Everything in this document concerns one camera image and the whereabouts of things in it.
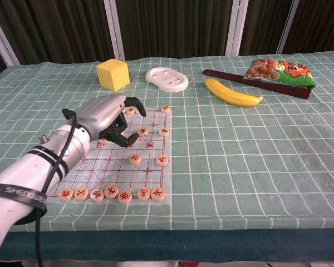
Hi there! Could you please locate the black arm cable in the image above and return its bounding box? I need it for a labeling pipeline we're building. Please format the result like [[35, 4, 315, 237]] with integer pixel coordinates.
[[34, 108, 78, 267]]

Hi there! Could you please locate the white oval plastic tray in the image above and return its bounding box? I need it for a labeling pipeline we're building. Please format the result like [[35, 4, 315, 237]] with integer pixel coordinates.
[[145, 66, 190, 93]]

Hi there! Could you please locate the yellow toy banana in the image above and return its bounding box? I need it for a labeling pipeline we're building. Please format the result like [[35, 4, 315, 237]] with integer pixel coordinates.
[[205, 78, 264, 107]]

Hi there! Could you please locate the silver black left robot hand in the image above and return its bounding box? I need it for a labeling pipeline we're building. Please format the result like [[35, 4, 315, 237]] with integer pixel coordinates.
[[76, 94, 148, 148]]

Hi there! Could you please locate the dark pleated curtain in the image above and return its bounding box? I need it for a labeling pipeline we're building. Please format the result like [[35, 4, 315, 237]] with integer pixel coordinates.
[[0, 0, 334, 81]]

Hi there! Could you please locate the green checkered tablecloth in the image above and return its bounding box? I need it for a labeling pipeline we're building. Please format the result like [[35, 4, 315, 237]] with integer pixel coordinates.
[[0, 50, 334, 233]]

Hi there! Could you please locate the dark teal table cover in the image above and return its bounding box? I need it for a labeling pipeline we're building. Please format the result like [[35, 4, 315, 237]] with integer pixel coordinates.
[[0, 222, 334, 264]]

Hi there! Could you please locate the white frame post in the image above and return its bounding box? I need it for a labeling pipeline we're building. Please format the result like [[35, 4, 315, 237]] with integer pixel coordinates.
[[0, 13, 21, 67], [104, 0, 126, 61], [226, 0, 250, 57], [276, 0, 300, 54]]

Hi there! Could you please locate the chinese chess board sheet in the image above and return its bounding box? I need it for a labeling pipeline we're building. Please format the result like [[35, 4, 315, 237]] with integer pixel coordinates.
[[46, 107, 173, 206]]

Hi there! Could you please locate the green orange snack bag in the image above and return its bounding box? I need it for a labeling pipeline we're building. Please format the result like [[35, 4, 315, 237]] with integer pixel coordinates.
[[244, 58, 316, 90]]

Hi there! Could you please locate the yellow foam cube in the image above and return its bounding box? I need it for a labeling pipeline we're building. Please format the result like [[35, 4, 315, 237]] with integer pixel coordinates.
[[96, 58, 130, 92]]

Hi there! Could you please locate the dark red wooden stick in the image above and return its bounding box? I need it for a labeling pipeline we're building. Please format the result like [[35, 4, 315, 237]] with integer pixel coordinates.
[[202, 69, 312, 100]]

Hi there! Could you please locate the black printed strap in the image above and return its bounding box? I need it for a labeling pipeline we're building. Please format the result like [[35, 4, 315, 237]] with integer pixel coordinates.
[[0, 183, 48, 224]]

